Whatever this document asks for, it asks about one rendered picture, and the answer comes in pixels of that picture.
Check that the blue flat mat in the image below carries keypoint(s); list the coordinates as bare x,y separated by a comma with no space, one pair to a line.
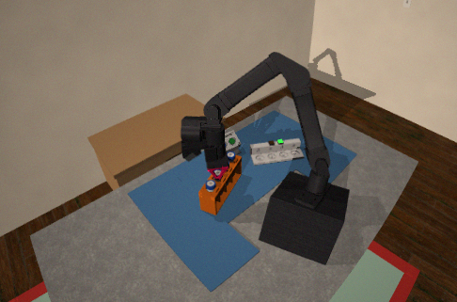
206,243

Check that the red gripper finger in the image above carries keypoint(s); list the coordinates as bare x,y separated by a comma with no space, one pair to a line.
224,169

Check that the orange tube rack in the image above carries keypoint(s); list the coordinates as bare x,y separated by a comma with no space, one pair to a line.
210,201

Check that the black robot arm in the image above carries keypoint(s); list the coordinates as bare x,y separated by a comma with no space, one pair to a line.
193,129

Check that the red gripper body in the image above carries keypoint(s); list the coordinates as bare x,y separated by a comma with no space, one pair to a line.
222,157

